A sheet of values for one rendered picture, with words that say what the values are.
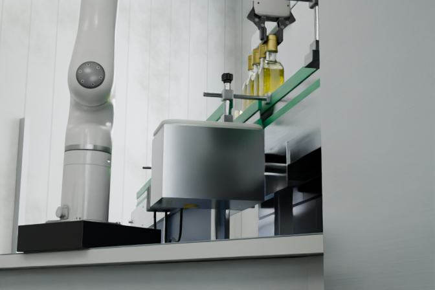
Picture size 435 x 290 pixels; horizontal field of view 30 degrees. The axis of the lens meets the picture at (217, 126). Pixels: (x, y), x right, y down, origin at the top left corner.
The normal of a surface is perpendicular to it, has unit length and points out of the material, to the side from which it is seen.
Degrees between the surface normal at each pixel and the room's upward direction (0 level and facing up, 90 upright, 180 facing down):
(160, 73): 90
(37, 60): 90
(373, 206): 90
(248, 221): 90
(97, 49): 64
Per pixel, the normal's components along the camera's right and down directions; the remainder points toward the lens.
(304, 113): -0.97, -0.06
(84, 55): -0.07, -0.63
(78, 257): -0.66, -0.18
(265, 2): 0.16, -0.17
